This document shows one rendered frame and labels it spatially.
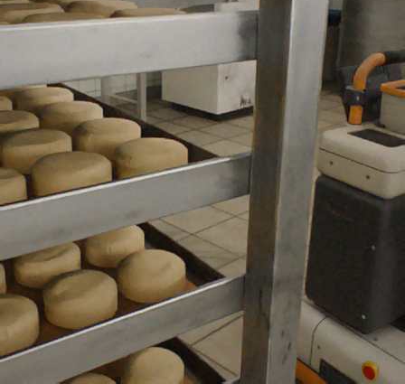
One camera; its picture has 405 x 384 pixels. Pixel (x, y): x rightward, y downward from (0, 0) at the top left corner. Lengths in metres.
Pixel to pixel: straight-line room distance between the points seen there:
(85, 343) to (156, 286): 0.08
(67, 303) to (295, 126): 0.19
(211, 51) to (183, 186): 0.08
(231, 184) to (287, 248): 0.06
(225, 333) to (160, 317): 1.84
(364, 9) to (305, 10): 5.03
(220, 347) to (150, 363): 1.68
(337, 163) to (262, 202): 1.26
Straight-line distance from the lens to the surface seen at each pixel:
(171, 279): 0.45
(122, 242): 0.50
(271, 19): 0.38
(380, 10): 5.34
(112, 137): 0.46
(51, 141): 0.45
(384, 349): 1.78
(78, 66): 0.33
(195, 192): 0.39
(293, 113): 0.39
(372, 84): 1.87
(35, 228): 0.35
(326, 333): 1.83
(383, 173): 1.58
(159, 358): 0.53
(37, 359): 0.39
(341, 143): 1.65
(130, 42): 0.35
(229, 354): 2.16
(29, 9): 0.43
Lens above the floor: 1.29
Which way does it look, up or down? 21 degrees down
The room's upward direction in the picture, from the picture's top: 1 degrees clockwise
